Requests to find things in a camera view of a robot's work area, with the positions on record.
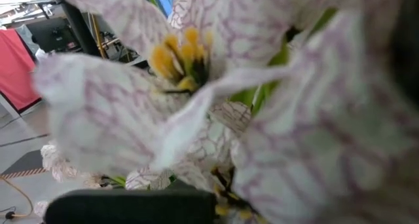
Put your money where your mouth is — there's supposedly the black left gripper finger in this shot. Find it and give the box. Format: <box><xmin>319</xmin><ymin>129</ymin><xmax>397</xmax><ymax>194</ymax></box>
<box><xmin>44</xmin><ymin>187</ymin><xmax>218</xmax><ymax>224</ymax></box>

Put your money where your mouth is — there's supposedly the white artificial flower bunch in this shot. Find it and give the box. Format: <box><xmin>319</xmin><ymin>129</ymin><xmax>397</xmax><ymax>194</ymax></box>
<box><xmin>32</xmin><ymin>0</ymin><xmax>419</xmax><ymax>224</ymax></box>

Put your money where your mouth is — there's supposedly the hazard-striped dark floor mat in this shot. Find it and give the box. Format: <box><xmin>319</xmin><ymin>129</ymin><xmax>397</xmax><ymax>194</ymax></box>
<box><xmin>0</xmin><ymin>149</ymin><xmax>48</xmax><ymax>181</ymax></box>

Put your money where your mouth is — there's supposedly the red fabric partition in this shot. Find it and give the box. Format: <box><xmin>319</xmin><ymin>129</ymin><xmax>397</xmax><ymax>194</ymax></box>
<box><xmin>0</xmin><ymin>29</ymin><xmax>42</xmax><ymax>112</ymax></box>

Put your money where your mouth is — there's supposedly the yellow extension cable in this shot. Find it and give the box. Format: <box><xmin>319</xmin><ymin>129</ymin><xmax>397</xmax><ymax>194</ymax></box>
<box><xmin>0</xmin><ymin>175</ymin><xmax>35</xmax><ymax>220</ymax></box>

